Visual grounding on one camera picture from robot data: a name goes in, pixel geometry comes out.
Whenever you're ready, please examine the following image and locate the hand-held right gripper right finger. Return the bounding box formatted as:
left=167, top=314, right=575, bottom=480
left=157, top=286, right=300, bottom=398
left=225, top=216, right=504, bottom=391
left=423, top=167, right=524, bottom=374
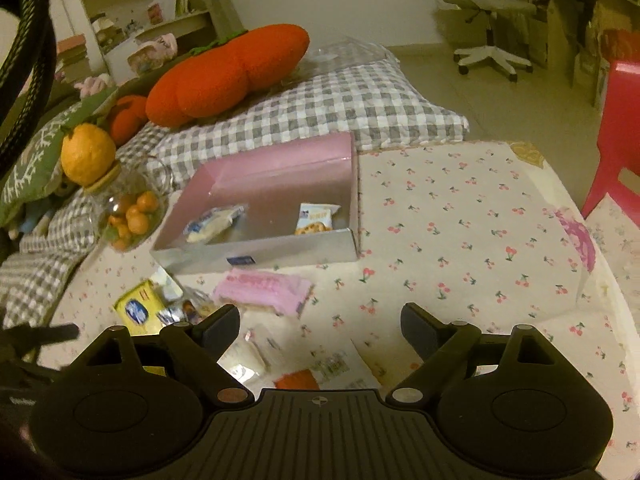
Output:
left=389, top=302, right=566, bottom=406

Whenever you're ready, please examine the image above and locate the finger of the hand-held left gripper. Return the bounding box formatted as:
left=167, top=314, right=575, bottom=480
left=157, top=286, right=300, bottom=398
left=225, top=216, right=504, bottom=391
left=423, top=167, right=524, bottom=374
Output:
left=0, top=324, right=81, bottom=349

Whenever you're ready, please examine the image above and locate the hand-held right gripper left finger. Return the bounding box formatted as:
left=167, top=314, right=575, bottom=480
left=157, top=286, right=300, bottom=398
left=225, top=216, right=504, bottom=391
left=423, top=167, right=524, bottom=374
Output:
left=70, top=304, right=253, bottom=406

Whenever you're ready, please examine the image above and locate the small clear snack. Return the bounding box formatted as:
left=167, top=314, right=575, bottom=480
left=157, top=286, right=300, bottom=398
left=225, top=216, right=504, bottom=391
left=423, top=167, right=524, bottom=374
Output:
left=157, top=299, right=213, bottom=327

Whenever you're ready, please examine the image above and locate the clear snack packet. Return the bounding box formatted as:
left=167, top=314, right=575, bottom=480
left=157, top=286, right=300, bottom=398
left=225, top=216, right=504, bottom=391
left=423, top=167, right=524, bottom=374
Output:
left=227, top=327, right=282, bottom=377

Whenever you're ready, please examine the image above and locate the pink snack packet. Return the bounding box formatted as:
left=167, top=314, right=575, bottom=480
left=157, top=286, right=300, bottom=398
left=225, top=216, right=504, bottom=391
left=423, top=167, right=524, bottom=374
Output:
left=212, top=268, right=314, bottom=317

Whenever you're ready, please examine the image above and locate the yellow snack packet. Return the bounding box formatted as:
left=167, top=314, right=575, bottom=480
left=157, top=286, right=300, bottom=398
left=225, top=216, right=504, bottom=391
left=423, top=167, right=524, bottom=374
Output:
left=113, top=281, right=167, bottom=332

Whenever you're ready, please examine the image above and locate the white orange snack packet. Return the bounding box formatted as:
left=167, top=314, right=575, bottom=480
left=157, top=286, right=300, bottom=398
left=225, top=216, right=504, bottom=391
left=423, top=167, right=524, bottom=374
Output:
left=272, top=339, right=384, bottom=391

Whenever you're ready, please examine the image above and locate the white blue snack packet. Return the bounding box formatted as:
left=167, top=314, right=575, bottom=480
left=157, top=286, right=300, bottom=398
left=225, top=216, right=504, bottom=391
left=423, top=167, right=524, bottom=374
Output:
left=184, top=204, right=247, bottom=244

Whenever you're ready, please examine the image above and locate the white blue cookie packet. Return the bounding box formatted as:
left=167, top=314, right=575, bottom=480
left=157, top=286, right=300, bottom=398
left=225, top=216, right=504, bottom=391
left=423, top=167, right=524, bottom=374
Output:
left=294, top=202, right=342, bottom=237

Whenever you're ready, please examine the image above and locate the pink cardboard box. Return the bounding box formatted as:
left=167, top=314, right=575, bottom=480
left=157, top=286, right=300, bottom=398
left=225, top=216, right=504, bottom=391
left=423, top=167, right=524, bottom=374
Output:
left=150, top=132, right=361, bottom=276

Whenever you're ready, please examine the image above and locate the floral tablecloth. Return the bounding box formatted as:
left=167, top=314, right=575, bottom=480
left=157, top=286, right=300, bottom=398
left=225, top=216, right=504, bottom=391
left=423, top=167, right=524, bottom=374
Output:
left=50, top=140, right=640, bottom=480

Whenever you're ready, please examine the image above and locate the glass jar of small oranges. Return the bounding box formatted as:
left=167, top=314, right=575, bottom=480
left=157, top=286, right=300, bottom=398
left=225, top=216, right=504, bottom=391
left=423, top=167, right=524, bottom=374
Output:
left=92, top=159, right=174, bottom=254

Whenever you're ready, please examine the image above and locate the green snowflake pillow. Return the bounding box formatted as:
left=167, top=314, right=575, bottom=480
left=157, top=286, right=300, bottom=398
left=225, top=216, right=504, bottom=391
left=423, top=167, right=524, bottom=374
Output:
left=0, top=87, right=119, bottom=227

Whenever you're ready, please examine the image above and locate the large yellow citrus fruit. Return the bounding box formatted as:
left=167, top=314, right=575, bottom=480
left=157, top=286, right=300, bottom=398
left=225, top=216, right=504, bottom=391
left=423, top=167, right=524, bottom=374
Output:
left=60, top=123, right=117, bottom=187

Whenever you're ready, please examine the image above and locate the small orange plush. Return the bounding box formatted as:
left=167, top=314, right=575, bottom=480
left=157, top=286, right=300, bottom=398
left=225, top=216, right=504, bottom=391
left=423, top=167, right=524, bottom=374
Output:
left=106, top=95, right=149, bottom=147

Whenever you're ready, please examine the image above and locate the orange pumpkin cushion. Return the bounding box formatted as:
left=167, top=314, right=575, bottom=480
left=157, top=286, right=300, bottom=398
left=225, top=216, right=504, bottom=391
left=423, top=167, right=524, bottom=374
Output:
left=145, top=24, right=311, bottom=129

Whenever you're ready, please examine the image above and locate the pink plush toy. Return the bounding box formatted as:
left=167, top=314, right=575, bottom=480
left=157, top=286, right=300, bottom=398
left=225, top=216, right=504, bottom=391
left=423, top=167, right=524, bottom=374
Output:
left=74, top=73, right=112, bottom=99

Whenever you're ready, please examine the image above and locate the black curved tube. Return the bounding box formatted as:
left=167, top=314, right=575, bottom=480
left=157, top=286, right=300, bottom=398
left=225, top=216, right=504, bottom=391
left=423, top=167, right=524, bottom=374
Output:
left=0, top=0, right=59, bottom=162

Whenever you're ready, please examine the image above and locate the red plastic chair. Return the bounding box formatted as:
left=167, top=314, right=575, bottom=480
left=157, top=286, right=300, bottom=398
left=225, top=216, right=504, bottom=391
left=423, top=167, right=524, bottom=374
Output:
left=581, top=60, right=640, bottom=221

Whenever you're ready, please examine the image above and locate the clear plastic bag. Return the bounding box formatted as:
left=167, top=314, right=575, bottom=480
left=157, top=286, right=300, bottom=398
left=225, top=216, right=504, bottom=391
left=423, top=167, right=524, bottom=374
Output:
left=304, top=36, right=392, bottom=77

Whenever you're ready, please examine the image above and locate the white office chair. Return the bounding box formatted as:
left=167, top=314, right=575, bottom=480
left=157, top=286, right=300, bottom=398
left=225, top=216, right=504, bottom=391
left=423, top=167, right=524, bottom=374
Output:
left=431, top=0, right=539, bottom=82

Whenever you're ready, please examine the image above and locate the white bookshelf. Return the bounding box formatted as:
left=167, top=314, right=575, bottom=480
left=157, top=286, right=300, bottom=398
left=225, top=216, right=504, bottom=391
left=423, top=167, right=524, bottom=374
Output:
left=54, top=0, right=227, bottom=83

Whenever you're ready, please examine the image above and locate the cluttered storage shelf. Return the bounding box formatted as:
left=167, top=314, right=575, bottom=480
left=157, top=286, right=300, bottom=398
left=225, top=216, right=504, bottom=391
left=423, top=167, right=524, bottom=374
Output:
left=517, top=0, right=640, bottom=111

